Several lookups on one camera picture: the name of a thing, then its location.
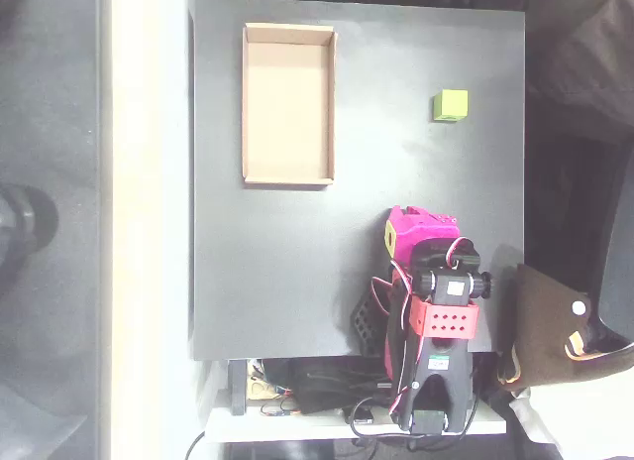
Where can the brown felt bag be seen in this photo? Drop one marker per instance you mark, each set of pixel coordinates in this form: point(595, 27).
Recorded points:
point(540, 326)

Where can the green cube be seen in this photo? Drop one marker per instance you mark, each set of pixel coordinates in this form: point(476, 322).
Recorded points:
point(451, 104)

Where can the black table clamp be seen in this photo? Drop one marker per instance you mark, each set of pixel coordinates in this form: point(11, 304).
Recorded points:
point(238, 388)

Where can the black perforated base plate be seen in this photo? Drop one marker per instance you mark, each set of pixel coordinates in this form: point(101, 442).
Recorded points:
point(366, 321)

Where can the dark round stool leg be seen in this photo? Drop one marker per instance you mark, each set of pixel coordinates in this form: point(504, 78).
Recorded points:
point(25, 227)

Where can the white shelf board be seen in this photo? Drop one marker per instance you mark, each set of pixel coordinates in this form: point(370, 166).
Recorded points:
point(277, 425)

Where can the open cardboard box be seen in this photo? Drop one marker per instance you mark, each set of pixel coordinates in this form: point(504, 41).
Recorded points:
point(287, 103)

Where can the small black connector box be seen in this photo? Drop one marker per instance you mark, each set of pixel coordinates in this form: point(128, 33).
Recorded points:
point(364, 415)

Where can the black power supply pouch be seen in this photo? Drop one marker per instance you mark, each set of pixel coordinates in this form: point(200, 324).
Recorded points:
point(337, 380)

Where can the black chair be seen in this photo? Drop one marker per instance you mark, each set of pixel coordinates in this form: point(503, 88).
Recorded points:
point(616, 262)

